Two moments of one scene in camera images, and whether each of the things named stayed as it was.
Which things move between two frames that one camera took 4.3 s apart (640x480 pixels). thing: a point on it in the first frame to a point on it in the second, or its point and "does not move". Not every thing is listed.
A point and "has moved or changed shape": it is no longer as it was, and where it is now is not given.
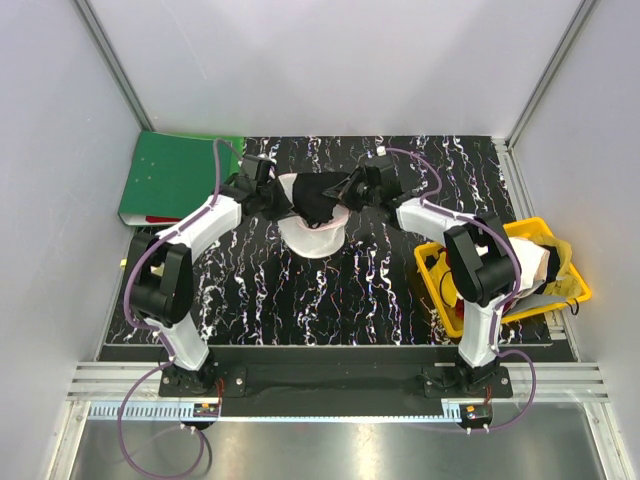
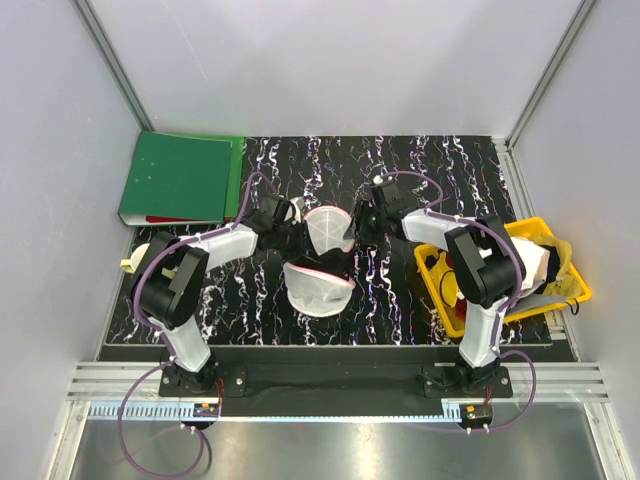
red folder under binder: (156, 219) does not move
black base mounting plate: (335, 390) does not move
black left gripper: (284, 204) to (303, 238)
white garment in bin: (534, 262) does not move
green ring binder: (173, 176) does not move
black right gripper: (345, 190) to (361, 211)
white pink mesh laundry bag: (318, 241) has moved or changed shape
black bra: (309, 199) to (334, 261)
